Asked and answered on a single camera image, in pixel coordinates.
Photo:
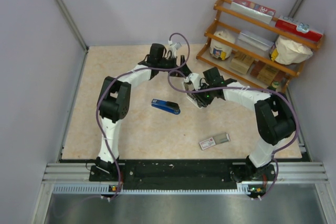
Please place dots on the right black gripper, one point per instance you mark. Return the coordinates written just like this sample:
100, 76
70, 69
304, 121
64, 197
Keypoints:
202, 101

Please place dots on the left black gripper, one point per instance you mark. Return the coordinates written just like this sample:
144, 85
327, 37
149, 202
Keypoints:
185, 70

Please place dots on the small white stapler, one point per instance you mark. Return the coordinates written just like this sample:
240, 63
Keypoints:
190, 96

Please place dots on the blue metal stapler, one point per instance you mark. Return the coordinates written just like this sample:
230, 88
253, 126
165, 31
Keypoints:
167, 106

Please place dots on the red white staple box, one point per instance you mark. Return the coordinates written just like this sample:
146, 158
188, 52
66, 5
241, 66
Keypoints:
214, 140

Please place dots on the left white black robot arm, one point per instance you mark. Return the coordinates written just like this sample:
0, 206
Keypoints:
114, 98

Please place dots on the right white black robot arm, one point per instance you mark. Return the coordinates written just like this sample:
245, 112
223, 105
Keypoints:
275, 120

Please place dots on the white jar with label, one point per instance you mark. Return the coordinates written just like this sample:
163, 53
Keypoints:
220, 50

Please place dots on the light brown cardboard box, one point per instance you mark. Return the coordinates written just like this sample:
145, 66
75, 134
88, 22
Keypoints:
241, 62

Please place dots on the dark brown cardboard box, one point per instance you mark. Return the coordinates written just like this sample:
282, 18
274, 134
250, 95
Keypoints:
266, 73

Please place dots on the wooden three-tier shelf rack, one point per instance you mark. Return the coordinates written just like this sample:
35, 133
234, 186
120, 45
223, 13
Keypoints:
235, 22

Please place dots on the green glass bottle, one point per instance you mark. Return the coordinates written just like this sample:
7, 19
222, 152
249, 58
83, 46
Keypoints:
273, 87

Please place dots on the silver grey long box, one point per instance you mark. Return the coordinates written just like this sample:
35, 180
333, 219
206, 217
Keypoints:
254, 43

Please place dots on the red foil roll box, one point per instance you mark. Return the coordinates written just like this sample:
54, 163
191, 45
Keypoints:
253, 10

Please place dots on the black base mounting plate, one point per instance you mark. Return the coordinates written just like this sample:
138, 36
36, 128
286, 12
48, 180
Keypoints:
180, 174

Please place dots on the white bag with yellow label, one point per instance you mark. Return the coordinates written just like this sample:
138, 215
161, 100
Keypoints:
286, 51

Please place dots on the red white wrap box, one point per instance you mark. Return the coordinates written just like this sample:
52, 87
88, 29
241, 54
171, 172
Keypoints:
298, 28

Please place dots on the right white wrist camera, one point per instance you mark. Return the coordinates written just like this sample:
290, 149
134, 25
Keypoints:
192, 82

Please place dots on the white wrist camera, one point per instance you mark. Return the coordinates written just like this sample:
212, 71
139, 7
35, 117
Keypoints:
192, 82
173, 48

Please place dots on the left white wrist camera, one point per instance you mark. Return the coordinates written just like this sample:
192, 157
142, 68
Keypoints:
173, 48

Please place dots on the grey slotted cable duct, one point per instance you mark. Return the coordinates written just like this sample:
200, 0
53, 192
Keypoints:
93, 188

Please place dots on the aluminium frame rail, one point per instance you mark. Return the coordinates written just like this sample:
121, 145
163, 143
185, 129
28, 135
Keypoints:
289, 173

